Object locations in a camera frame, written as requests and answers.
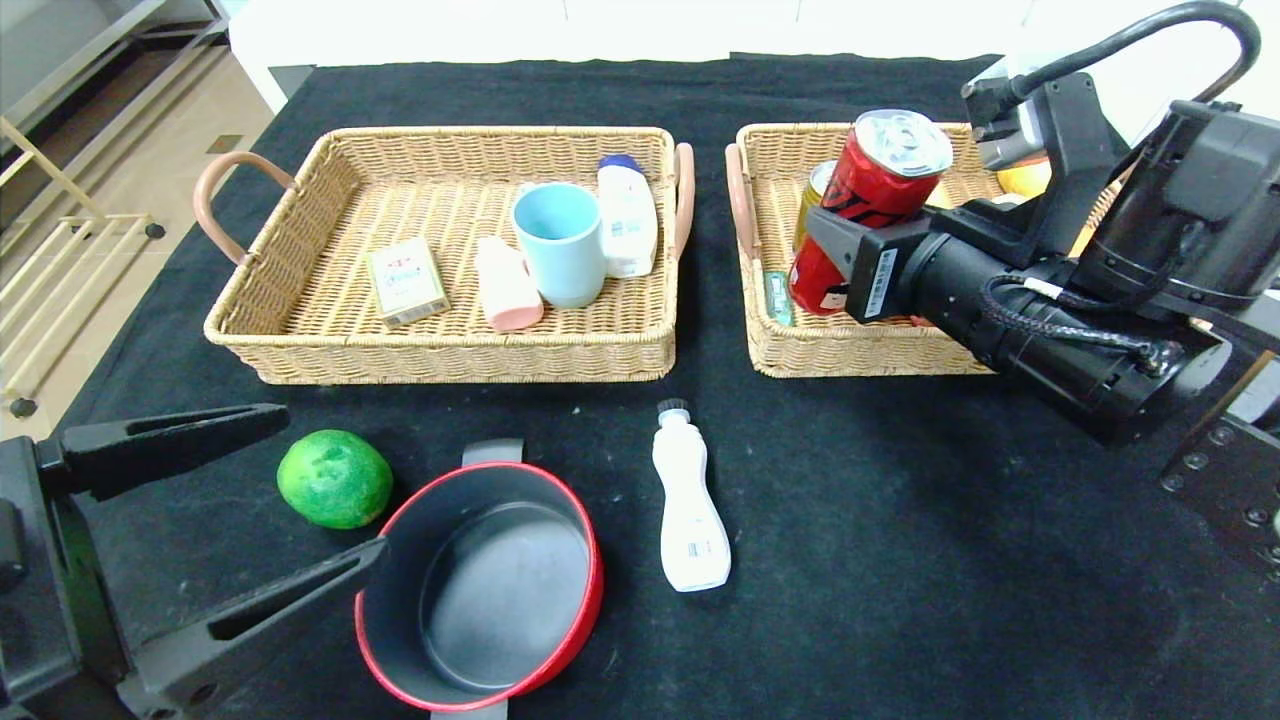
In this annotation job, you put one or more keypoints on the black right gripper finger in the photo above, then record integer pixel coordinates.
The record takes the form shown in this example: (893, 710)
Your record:
(828, 245)

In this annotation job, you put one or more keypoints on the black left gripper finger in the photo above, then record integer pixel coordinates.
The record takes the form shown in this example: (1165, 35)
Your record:
(160, 445)
(250, 640)

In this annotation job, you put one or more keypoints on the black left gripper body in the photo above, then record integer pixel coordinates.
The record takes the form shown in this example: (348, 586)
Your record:
(28, 560)

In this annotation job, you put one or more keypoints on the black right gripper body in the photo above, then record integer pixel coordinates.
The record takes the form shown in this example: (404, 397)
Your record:
(872, 272)

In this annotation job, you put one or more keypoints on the red soda can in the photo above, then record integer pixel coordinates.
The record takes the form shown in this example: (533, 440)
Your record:
(880, 190)

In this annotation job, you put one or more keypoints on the red pot black interior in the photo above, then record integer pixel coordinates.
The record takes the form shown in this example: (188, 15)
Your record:
(500, 590)

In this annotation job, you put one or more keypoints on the gold energy drink can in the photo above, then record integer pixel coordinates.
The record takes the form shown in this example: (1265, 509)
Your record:
(812, 200)

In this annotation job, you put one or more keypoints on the small green gum pack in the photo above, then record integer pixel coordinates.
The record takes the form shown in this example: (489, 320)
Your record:
(779, 298)

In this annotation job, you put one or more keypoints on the beige wheeled rack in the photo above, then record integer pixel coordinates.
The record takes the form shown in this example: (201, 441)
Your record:
(22, 407)

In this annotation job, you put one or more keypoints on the green lime fruit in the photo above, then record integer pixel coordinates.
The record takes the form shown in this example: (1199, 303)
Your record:
(335, 480)

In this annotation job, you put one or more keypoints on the yellow pear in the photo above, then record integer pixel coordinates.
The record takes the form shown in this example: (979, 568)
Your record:
(1025, 180)

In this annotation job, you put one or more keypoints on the white lotion bottle blue cap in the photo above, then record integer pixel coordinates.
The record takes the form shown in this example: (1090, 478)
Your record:
(627, 218)

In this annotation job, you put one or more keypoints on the light blue cup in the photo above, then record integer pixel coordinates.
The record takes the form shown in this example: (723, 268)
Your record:
(560, 258)

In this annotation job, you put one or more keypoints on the green card box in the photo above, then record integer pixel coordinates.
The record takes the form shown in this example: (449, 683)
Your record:
(406, 282)

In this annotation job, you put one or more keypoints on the white slim bottle black cap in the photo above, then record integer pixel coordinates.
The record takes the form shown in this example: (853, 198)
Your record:
(690, 510)

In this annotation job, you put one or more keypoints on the pink bottle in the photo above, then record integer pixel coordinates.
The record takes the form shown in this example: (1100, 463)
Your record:
(506, 288)

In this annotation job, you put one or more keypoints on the black tablecloth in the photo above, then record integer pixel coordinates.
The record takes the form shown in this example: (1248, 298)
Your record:
(900, 600)

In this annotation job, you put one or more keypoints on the grey shelf unit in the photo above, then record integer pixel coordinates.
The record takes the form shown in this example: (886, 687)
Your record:
(60, 90)

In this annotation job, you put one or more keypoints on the white table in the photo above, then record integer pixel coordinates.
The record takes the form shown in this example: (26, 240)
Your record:
(300, 40)

